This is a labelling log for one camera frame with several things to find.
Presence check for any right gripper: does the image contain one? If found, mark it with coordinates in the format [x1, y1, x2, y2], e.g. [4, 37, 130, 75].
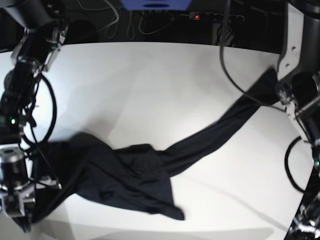
[0, 176, 62, 233]

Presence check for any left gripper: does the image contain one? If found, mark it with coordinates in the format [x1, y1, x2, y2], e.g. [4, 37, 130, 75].
[291, 197, 320, 234]

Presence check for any black t-shirt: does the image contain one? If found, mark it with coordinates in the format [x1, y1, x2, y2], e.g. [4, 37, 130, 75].
[31, 68, 278, 224]

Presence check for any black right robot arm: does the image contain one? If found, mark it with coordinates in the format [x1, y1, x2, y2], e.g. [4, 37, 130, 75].
[0, 0, 68, 233]

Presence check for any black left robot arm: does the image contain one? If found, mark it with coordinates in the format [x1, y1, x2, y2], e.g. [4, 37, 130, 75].
[276, 0, 320, 194]

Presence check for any black power strip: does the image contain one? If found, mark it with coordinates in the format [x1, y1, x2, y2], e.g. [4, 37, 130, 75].
[188, 11, 245, 22]

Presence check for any blue plastic bin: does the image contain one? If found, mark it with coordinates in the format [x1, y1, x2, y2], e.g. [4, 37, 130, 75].
[120, 0, 192, 11]

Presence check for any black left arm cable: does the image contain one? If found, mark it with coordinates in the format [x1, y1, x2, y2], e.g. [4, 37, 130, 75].
[218, 0, 313, 193]

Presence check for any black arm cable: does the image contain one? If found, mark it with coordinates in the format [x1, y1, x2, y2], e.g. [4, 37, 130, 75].
[18, 73, 58, 151]
[218, 0, 313, 193]

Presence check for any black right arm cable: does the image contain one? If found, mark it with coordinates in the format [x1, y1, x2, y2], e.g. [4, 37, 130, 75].
[18, 73, 58, 151]

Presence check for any grey looped cable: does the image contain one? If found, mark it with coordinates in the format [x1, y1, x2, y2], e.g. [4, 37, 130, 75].
[104, 6, 176, 40]

